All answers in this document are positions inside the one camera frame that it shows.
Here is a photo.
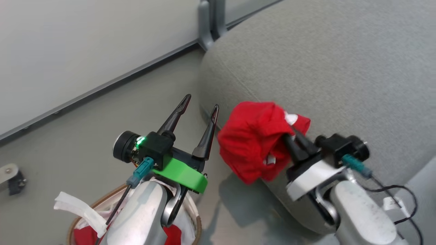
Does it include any grey fabric sofa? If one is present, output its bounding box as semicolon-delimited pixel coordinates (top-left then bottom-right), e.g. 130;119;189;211
198;0;436;235

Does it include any small white tag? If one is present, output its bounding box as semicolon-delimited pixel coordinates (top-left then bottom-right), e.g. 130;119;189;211
383;196;410;219

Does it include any red garment with white print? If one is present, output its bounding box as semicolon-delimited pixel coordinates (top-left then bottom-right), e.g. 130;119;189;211
217;101;311;185

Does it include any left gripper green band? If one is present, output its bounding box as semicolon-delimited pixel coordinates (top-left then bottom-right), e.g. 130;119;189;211
152;94;220;195

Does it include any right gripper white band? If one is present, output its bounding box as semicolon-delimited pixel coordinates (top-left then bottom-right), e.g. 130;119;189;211
283;127;345;201

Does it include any round laundry basket brown rim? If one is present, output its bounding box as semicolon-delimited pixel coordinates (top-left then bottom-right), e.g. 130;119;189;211
67;183;202;245

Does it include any grey metal post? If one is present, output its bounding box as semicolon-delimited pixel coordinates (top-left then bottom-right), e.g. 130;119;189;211
198;0;228;52

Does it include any metal floor bracket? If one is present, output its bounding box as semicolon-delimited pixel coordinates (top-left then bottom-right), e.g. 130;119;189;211
0;163;27;196

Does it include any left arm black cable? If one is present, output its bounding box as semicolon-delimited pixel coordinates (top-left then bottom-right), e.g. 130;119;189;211
95;157;155;245

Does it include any white fabric strip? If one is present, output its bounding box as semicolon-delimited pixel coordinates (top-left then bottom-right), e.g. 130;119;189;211
53;191;108;238

